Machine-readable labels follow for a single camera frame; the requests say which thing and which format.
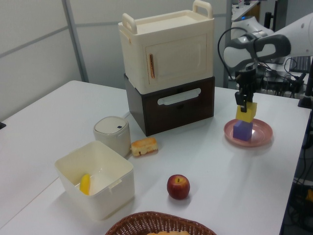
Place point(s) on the black monitor stand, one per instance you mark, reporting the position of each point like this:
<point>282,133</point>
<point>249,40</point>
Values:
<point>306,95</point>

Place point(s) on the red toy apple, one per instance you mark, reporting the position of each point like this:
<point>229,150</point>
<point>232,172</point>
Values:
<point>178,187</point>

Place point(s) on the pink plate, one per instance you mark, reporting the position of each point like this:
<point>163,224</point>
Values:
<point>261,132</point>

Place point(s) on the toy bread slice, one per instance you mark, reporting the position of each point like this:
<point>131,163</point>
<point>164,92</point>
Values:
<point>144,146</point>

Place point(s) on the long toy bread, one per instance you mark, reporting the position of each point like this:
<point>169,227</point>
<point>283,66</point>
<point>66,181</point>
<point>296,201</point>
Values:
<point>168,232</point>

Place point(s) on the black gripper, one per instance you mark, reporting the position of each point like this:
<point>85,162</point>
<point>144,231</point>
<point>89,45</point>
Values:
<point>248,82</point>

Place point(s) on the open white plastic box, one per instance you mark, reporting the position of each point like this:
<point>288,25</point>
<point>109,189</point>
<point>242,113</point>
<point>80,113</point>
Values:
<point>102,195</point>

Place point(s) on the small white lidded bin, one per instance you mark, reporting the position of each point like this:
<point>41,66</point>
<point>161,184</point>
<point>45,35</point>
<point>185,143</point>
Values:
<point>112,137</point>

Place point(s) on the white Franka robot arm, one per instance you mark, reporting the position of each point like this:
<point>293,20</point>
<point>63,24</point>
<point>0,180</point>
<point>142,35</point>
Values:
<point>269,49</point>

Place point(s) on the cream toy cabinet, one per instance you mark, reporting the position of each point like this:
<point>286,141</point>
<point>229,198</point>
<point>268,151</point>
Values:
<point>176,49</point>

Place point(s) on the dark brown drawer box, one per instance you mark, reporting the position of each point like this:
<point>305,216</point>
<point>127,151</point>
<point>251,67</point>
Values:
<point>176,117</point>

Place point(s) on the yellow toy banana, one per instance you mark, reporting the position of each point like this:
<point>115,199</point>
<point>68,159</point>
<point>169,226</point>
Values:
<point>85,184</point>

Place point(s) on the purple cube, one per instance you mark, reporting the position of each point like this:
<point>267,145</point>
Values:
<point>242,132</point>

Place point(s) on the black office chair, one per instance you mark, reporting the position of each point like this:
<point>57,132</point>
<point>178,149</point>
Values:
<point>269,19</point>

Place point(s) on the brown wicker basket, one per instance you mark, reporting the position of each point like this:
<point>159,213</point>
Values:
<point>127,226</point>

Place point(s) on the yellow cube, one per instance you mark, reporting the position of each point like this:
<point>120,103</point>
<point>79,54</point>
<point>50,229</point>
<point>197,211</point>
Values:
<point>250,112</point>

